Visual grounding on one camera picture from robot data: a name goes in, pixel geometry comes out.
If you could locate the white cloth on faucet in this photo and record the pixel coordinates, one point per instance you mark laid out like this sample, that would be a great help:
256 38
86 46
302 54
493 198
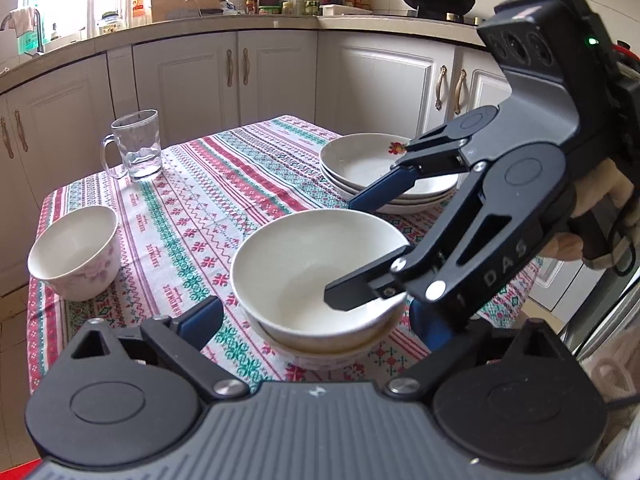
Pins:
22 20

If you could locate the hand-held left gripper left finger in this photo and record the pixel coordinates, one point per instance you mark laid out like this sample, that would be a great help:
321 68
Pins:
202 322

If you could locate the stack of clear cups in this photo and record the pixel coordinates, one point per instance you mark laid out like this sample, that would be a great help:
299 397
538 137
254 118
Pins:
91 17

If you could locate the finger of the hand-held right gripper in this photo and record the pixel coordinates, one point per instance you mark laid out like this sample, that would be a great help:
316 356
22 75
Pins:
350 292
385 185

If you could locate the green lidded glass jar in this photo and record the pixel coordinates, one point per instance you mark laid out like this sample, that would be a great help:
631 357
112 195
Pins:
111 25

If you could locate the white pink-flowered bowl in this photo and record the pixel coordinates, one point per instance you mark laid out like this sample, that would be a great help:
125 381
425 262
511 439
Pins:
300 270
70 245

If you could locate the white rectangular tray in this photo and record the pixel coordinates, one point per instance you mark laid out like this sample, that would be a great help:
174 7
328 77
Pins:
345 9

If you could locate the red gift box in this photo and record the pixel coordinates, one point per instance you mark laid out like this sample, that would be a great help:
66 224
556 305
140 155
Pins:
15 470

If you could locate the orange packet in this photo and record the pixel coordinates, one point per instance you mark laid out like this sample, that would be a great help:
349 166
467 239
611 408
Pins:
142 4

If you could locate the stainless steel appliance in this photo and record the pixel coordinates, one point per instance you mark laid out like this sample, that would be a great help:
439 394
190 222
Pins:
600 310

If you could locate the clear glass mug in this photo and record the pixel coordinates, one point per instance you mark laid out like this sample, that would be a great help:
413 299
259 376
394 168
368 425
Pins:
142 155

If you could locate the tall clear bottle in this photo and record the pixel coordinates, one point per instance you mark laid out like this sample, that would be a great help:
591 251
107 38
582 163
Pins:
130 5

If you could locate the person's right hand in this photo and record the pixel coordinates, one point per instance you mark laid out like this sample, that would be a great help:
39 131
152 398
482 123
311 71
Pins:
605 180

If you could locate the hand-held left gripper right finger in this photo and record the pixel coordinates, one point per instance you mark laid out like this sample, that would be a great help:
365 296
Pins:
427 327

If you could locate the white kitchen cabinets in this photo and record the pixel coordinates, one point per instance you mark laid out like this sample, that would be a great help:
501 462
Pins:
190 85

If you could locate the striped patterned tablecloth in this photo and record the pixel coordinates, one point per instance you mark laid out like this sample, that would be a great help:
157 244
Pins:
200 200

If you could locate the metal sink faucet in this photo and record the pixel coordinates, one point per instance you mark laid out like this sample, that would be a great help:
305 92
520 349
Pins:
39 35

